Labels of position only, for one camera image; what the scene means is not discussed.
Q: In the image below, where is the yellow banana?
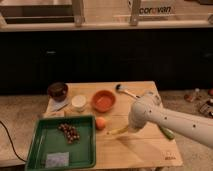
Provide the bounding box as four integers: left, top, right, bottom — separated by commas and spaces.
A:
107, 125, 129, 135

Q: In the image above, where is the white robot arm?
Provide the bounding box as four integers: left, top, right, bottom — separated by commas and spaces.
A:
128, 91, 213, 148

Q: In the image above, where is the red bowl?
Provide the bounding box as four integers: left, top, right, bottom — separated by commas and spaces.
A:
91, 90, 116, 113

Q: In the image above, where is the dark brown bowl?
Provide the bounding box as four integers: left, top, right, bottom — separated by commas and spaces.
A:
47, 82, 68, 102

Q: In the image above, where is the white cup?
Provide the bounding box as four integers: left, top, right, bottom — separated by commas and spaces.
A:
71, 95, 87, 112

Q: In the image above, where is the orange fruit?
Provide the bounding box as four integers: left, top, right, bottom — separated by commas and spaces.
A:
95, 117, 106, 130

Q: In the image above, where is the white cloth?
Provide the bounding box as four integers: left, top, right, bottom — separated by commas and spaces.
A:
47, 99, 69, 112

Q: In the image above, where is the bunch of dark grapes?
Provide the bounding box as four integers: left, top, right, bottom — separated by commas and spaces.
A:
58, 123, 80, 144

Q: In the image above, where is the green plastic tray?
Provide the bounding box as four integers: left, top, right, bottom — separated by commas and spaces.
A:
25, 115, 96, 171

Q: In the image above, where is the green cucumber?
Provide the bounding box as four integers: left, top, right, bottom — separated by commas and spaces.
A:
159, 127, 175, 140

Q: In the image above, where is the grey sponge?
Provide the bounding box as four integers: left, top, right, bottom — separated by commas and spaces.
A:
45, 152, 69, 168

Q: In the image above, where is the black handled brush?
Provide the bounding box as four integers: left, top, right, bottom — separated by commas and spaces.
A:
115, 84, 138, 99

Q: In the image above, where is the black cable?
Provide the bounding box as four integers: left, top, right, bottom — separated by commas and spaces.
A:
0, 120, 28, 164

